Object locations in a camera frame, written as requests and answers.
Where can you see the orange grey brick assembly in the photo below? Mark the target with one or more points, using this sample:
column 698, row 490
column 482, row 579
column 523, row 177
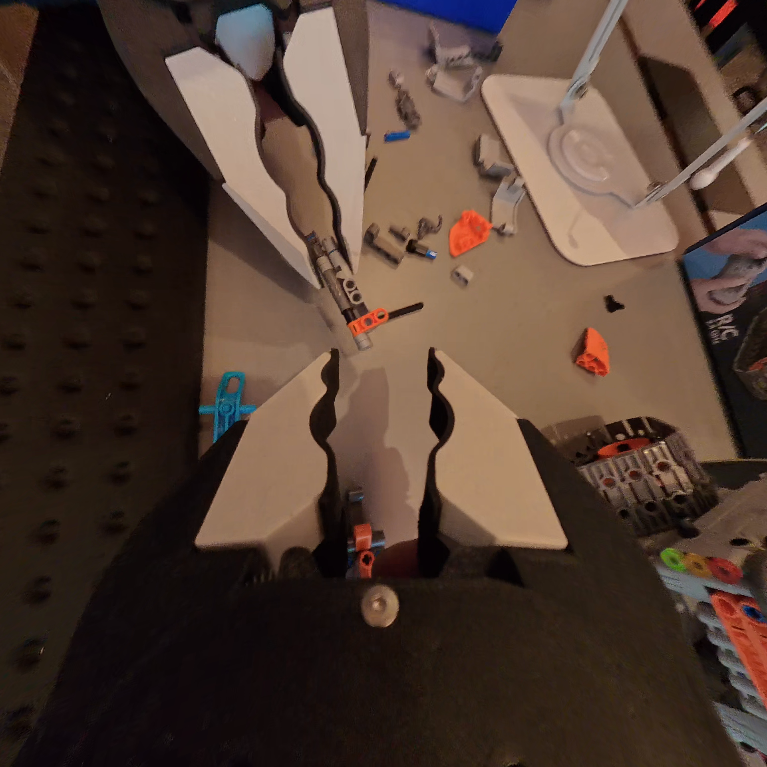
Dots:
column 361, row 533

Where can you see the grey curved panel piece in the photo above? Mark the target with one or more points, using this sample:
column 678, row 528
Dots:
column 455, row 81
column 506, row 207

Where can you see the white book stand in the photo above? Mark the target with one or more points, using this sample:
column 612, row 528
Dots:
column 599, row 180

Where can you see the orange beam with black axle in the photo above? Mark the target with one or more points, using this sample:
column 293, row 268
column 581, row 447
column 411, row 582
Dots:
column 365, row 323

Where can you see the black axle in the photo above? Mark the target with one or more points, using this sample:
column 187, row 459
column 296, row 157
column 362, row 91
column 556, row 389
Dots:
column 370, row 172

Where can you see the grey orange tracked toy vehicle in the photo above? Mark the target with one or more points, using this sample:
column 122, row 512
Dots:
column 653, row 479

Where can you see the blue pin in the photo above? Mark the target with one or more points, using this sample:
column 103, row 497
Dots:
column 396, row 136

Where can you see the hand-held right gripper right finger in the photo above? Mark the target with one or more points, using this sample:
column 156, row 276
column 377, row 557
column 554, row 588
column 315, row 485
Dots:
column 491, row 479

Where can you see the blue plastic storage bin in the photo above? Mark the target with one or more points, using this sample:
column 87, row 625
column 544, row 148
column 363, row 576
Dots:
column 455, row 12

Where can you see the grey angular panel piece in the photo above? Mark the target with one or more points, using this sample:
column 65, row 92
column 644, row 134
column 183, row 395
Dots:
column 491, row 157
column 455, row 45

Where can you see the person's right hand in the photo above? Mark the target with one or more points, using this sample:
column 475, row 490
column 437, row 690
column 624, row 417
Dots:
column 398, row 560

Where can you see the grey pin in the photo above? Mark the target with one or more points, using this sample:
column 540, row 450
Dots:
column 399, row 232

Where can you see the small grey connector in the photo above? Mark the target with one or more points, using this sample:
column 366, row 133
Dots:
column 395, row 78
column 462, row 276

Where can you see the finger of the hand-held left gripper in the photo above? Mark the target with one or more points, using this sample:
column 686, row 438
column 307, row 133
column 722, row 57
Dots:
column 233, row 150
column 335, row 120

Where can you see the small black connector piece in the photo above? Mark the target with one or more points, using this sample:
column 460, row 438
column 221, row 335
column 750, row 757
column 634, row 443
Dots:
column 612, row 304

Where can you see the orange curved brick piece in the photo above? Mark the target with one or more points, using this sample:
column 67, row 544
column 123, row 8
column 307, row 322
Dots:
column 593, row 353

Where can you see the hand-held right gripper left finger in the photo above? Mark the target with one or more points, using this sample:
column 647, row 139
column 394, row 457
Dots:
column 269, row 479

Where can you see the black dimpled foam mat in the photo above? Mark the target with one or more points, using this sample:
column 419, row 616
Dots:
column 90, row 299

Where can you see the toy vehicle product box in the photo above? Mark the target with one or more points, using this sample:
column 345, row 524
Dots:
column 731, row 335

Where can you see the black connector with blue pin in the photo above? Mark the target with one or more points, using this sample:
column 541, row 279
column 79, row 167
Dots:
column 421, row 248

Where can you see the teal plastic separator tool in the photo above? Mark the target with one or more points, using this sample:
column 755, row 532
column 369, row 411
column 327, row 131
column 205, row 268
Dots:
column 226, row 407

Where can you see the orange pin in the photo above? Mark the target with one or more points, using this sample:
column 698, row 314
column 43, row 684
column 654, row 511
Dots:
column 467, row 235

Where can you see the grey hook piece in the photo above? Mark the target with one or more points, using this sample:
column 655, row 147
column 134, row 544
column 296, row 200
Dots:
column 430, row 226

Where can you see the dark grey brick piece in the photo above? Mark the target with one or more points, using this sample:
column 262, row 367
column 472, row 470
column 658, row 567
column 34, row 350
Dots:
column 408, row 109

